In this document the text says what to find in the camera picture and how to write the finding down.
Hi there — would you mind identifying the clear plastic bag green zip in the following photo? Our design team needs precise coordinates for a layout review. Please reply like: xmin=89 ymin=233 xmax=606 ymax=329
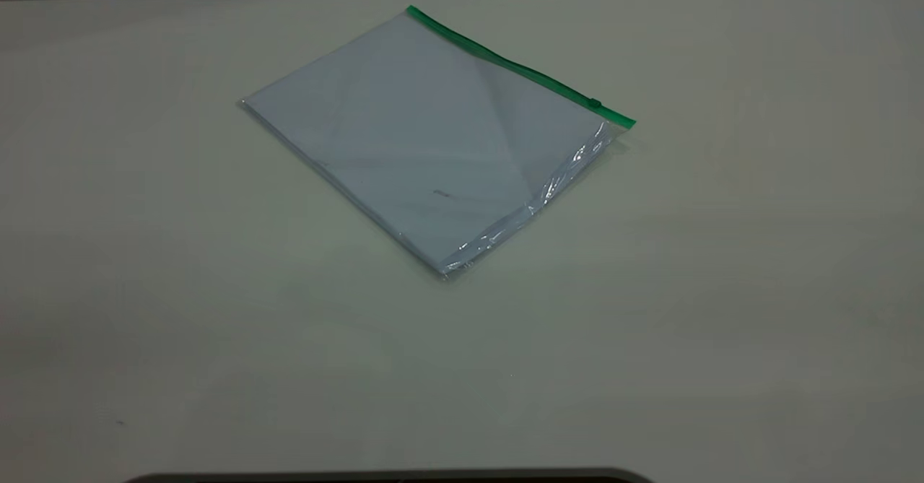
xmin=240 ymin=4 xmax=637 ymax=282

